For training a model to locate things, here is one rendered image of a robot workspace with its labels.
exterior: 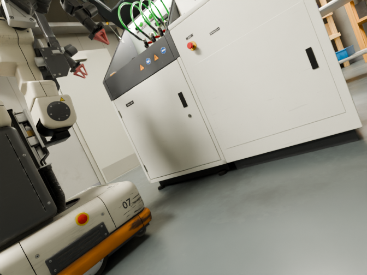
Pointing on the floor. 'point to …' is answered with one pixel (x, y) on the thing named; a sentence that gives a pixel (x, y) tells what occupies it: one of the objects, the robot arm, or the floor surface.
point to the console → (266, 78)
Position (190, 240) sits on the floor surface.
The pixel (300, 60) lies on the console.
